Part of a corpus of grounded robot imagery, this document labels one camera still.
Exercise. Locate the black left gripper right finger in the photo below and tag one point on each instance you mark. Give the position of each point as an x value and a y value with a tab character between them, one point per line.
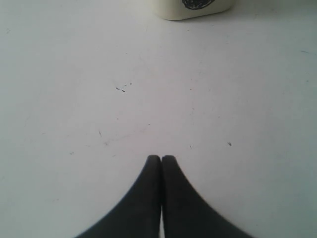
185	213

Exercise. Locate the cream bin with circle mark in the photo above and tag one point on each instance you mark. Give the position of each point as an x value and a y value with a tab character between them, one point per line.
185	9

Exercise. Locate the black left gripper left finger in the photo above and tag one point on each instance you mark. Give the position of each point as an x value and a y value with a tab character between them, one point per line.
137	214

